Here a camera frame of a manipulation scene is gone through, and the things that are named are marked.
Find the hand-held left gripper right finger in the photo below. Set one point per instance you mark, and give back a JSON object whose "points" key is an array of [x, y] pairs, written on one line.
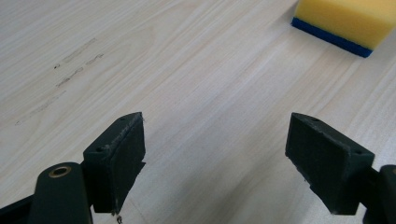
{"points": [[327, 161]]}

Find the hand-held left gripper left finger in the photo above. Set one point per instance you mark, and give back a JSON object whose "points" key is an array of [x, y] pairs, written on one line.
{"points": [[115, 165]]}

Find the yellow and blue sponge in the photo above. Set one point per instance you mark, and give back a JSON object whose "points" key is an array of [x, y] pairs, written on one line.
{"points": [[348, 21]]}

